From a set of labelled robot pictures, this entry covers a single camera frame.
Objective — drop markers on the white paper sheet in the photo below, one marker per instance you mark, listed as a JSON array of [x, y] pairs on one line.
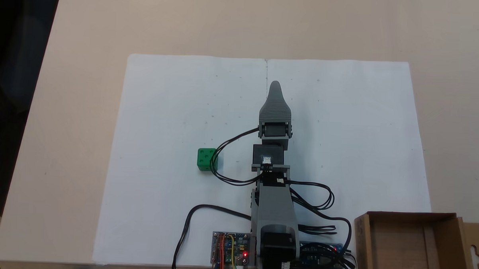
[[164, 108], [363, 115]]

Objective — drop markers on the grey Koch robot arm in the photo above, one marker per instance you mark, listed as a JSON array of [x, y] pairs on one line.
[[274, 207]]

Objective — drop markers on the blue circuit board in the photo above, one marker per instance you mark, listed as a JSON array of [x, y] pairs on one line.
[[319, 250]]

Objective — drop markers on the brown cardboard box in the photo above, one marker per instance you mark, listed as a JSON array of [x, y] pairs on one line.
[[398, 251]]

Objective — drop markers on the green dice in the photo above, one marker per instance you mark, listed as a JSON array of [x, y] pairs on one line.
[[204, 159]]

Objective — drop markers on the dark grey ridged gripper finger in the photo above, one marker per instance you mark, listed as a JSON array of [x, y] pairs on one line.
[[275, 106]]

